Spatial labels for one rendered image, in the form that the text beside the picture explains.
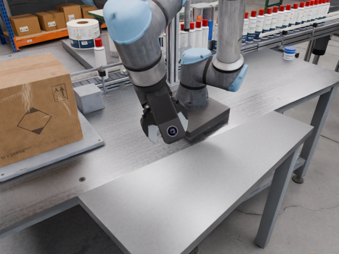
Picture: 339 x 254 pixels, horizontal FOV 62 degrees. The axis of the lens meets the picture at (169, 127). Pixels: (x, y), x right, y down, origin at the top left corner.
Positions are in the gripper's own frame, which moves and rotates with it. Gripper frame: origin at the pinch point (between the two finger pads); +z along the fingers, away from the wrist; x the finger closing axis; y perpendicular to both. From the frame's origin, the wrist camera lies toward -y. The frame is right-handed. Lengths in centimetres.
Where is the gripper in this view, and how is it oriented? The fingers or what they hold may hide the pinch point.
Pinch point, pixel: (170, 137)
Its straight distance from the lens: 70.1
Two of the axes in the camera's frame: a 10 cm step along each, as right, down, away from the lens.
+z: 1.9, 5.7, 8.0
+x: -9.1, 4.0, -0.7
